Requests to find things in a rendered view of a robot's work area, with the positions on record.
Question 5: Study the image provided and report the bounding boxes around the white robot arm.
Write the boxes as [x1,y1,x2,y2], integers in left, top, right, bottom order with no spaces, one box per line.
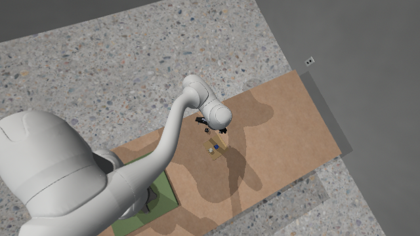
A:
[0,74,232,236]

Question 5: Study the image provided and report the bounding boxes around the tan flat mat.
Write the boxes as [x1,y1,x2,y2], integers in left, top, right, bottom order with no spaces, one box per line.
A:
[203,134,229,160]

